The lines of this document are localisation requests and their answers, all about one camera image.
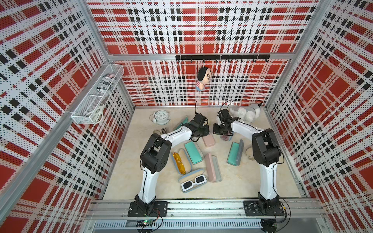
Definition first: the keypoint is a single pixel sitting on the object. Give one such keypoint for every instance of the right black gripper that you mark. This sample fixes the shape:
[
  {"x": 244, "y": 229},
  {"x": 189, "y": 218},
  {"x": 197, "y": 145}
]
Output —
[{"x": 215, "y": 131}]

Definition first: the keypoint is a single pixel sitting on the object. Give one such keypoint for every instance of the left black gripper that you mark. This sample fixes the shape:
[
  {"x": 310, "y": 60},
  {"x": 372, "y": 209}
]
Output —
[{"x": 206, "y": 127}]

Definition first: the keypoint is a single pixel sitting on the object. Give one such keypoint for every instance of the small pink glasses case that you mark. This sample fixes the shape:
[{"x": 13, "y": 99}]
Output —
[{"x": 209, "y": 141}]

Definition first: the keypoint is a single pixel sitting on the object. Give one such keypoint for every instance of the teal-lined glasses case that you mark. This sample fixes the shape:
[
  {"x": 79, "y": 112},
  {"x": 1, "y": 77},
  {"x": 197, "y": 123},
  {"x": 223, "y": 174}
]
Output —
[{"x": 194, "y": 152}]

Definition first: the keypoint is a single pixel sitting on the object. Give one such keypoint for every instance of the grey marble teal-lined case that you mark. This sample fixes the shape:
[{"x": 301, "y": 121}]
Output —
[{"x": 184, "y": 120}]

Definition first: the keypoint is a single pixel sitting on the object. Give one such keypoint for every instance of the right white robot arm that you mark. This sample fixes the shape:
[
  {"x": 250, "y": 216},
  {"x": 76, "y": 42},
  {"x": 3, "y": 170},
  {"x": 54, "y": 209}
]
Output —
[{"x": 266, "y": 150}]

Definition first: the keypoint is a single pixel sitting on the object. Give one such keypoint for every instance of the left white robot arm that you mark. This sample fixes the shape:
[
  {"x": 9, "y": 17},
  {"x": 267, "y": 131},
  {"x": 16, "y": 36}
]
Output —
[{"x": 156, "y": 152}]

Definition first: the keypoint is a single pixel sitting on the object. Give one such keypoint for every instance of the beige case with dark glasses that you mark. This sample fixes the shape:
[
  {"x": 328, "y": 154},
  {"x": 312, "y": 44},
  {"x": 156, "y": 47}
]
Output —
[{"x": 162, "y": 131}]

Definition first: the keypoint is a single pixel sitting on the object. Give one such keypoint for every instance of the pink open glasses case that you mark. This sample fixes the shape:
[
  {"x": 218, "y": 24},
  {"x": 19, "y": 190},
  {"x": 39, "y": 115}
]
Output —
[{"x": 212, "y": 167}]

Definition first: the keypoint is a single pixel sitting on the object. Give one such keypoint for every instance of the white plush toy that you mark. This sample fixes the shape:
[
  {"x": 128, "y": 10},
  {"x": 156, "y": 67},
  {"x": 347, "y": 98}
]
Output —
[{"x": 247, "y": 114}]

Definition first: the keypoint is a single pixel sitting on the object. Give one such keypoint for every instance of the white alarm clock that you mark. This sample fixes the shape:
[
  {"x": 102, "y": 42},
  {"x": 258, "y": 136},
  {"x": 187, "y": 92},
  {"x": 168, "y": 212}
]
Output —
[{"x": 160, "y": 117}]

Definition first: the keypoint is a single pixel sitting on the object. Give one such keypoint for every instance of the yellow sunglasses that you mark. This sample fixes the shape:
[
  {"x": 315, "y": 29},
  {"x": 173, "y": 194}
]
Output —
[{"x": 178, "y": 162}]

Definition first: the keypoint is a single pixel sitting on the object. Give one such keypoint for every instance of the cartoon boy doll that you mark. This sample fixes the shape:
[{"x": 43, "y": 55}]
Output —
[{"x": 203, "y": 78}]

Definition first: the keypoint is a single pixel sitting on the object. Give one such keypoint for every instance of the white sunglasses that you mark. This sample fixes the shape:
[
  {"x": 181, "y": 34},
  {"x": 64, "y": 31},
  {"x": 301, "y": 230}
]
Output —
[{"x": 189, "y": 185}]

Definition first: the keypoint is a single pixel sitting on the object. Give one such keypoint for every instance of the white scissors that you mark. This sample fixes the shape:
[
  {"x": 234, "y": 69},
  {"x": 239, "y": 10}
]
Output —
[{"x": 96, "y": 115}]

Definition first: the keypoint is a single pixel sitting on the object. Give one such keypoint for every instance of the small circuit board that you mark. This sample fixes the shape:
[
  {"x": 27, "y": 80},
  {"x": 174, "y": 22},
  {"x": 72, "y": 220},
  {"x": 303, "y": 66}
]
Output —
[{"x": 139, "y": 223}]

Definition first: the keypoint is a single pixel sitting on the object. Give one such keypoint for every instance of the black hook rail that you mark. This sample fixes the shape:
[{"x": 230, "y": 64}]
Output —
[{"x": 253, "y": 57}]

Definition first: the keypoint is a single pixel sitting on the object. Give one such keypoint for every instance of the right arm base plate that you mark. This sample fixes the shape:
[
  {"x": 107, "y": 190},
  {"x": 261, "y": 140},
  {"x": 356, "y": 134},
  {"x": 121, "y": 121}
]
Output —
[{"x": 262, "y": 208}]

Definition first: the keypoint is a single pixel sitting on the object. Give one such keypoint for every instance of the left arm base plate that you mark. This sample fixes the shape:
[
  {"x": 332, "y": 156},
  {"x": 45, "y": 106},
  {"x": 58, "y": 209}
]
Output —
[{"x": 154, "y": 209}]

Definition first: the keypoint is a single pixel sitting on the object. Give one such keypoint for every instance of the clear wall shelf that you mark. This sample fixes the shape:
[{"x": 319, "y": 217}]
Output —
[{"x": 92, "y": 98}]

